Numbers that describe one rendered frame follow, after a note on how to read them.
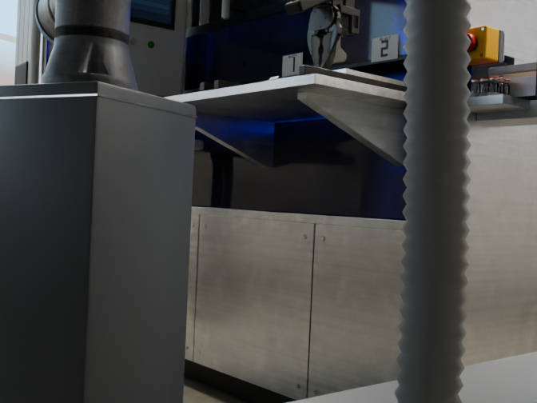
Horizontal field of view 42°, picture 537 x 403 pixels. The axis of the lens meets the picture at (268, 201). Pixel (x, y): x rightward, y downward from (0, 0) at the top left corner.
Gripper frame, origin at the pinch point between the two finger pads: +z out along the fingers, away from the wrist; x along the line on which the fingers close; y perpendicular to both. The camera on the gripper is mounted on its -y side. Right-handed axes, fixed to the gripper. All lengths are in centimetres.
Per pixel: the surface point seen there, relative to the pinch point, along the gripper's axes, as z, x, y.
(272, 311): 60, 45, 28
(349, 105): 6.8, -2.4, 6.6
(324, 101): 6.9, -2.4, -0.9
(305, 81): 4.9, -8.3, -12.0
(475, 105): 5.3, -19.1, 28.2
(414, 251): 30, -92, -83
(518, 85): -0.2, -22.8, 38.8
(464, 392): 37, -88, -74
